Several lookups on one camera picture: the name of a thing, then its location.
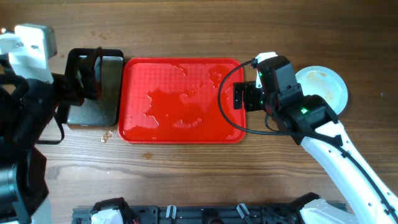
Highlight white plate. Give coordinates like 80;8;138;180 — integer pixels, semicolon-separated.
295;66;348;114

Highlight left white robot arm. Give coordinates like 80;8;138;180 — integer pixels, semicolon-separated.
1;47;104;223

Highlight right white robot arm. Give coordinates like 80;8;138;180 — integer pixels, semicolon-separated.
234;52;397;223

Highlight black water tray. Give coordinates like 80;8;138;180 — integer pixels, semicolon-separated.
57;49;124;126

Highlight red plastic tray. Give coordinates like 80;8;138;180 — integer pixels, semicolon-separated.
118;58;246;144

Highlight left black cable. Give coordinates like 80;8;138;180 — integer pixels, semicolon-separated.
35;110;66;146

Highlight black cable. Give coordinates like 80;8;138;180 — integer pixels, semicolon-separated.
217;59;398;215
35;110;66;146

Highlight black mounting rail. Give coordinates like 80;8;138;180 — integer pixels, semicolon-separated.
72;196;348;224

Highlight right black cable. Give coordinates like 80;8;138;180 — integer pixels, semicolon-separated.
217;59;398;215

